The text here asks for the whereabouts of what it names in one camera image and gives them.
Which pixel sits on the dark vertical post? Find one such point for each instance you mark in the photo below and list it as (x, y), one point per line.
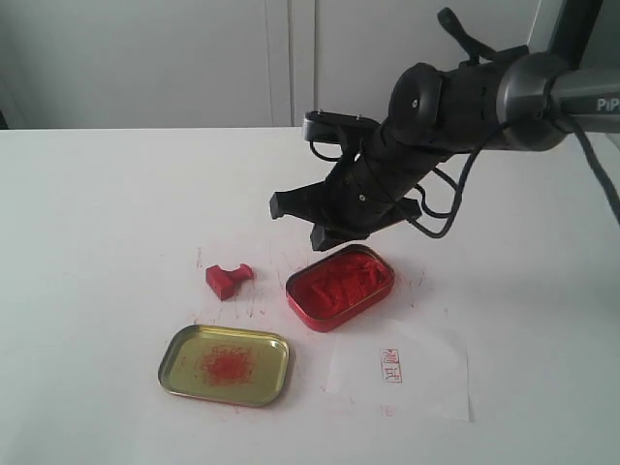
(573, 29)

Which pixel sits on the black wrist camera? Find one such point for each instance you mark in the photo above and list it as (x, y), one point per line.
(336, 128)

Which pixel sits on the white cabinet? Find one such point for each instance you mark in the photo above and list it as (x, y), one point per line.
(160, 64)

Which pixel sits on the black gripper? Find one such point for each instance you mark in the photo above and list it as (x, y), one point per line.
(365, 192)

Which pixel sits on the red ink pad tin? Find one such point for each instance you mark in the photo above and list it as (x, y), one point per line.
(328, 293)

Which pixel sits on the white paper sheet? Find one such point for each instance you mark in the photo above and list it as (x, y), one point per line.
(403, 369)

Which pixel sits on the red stamp block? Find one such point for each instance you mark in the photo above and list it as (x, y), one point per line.
(225, 283)

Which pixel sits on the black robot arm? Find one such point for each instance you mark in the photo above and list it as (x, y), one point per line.
(530, 103)

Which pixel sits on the gold metal tin lid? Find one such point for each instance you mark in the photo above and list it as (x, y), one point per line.
(234, 366)

